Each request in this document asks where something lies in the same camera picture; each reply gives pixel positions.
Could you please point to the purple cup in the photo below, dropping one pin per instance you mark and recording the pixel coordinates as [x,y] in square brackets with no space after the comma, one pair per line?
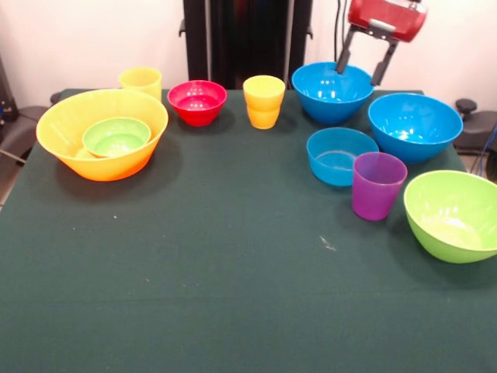
[376,194]

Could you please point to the small red bowl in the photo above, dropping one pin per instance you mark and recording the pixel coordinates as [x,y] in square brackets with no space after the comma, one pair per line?
[198,105]

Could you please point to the black robot pedestal leg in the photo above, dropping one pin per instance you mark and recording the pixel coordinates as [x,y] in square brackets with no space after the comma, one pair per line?
[15,132]
[477,132]

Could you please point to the dark green tablecloth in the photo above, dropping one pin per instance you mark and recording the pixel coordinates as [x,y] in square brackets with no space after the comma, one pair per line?
[233,272]

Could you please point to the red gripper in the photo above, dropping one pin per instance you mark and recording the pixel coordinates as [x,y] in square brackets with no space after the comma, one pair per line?
[392,17]

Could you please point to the yellow cup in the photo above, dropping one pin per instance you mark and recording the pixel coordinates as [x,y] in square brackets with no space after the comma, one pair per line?
[264,101]

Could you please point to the large blue bowl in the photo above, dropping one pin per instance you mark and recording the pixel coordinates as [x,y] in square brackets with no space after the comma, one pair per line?
[415,128]
[334,101]

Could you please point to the small green bowl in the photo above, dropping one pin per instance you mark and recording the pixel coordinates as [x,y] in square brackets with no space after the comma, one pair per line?
[116,140]

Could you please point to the translucent yellow-green cup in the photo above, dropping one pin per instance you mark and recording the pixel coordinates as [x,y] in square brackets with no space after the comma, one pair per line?
[140,81]

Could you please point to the large green bowl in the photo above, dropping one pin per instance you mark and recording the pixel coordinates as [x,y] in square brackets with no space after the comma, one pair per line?
[450,221]

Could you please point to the small blue ridged bowl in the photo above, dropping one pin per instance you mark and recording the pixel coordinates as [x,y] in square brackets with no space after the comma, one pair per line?
[334,163]

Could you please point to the large orange bowl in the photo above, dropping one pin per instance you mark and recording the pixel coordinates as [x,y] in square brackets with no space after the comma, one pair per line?
[108,169]

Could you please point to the black robot column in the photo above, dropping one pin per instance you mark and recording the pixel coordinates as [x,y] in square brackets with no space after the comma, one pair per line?
[248,42]

